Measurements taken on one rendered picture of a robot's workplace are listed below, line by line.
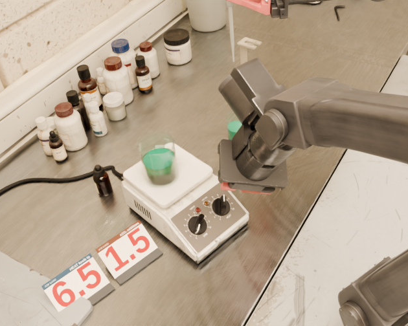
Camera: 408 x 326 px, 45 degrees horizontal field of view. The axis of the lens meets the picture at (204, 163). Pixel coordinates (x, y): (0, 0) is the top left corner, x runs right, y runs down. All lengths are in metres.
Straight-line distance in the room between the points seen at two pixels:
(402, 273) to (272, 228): 0.36
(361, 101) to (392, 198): 0.48
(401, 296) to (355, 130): 0.20
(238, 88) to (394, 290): 0.30
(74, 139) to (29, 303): 0.38
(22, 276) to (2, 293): 0.04
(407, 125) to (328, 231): 0.46
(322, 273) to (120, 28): 0.81
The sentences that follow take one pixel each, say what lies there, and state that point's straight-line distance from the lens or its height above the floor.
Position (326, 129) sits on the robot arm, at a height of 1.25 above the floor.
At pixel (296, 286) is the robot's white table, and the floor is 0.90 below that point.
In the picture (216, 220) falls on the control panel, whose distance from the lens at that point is 0.85.
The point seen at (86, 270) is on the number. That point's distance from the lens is 0.85.
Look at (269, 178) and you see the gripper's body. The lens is 0.72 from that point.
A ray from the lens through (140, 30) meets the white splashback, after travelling 1.40.
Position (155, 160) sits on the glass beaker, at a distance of 0.81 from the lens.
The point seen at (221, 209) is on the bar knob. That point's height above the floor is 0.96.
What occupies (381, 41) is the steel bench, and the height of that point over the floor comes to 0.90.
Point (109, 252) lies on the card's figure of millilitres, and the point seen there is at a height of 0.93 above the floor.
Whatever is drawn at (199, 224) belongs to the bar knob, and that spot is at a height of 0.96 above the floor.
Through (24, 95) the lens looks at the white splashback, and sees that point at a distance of 1.15.
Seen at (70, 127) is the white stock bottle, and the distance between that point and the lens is 1.07.
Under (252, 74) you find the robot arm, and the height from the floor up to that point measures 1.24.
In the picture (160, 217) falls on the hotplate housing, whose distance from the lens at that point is 0.84.
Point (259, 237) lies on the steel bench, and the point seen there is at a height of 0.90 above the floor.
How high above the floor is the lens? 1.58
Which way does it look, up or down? 42 degrees down
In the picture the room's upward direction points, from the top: 7 degrees counter-clockwise
